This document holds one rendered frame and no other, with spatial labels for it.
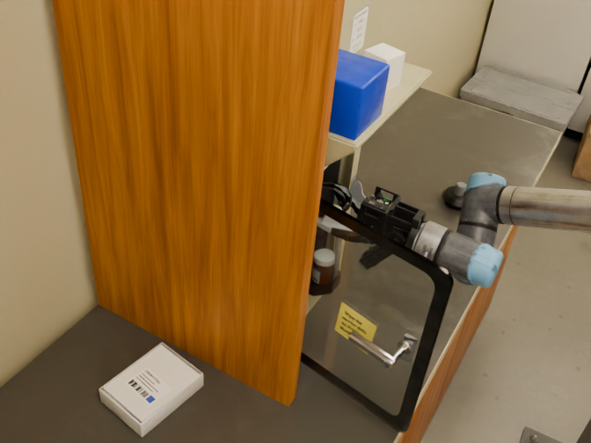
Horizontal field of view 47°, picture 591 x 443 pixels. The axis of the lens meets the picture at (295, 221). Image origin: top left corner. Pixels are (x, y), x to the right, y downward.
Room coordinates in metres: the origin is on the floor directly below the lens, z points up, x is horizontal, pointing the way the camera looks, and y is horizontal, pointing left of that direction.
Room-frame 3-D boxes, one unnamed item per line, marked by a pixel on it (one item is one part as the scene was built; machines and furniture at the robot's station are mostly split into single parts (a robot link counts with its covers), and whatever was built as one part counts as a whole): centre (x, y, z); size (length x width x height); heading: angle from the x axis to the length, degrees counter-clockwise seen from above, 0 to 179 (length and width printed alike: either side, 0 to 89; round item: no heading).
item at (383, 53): (1.08, -0.12, 1.54); 0.05 x 0.05 x 0.06; 49
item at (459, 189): (1.53, -0.44, 0.97); 0.09 x 0.09 x 0.07
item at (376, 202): (1.02, -0.18, 1.25); 0.12 x 0.08 x 0.09; 63
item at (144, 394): (0.81, 0.24, 0.96); 0.16 x 0.12 x 0.04; 144
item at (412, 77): (1.03, -0.10, 1.46); 0.32 x 0.11 x 0.10; 153
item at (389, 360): (0.76, -0.16, 1.20); 0.10 x 0.05 x 0.03; 53
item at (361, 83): (0.94, -0.06, 1.56); 0.10 x 0.10 x 0.09; 63
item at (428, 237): (0.98, -0.25, 1.25); 0.08 x 0.05 x 0.08; 153
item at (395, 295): (0.82, -0.12, 1.19); 0.30 x 0.01 x 0.40; 53
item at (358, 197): (1.10, -0.11, 1.25); 0.09 x 0.03 x 0.06; 39
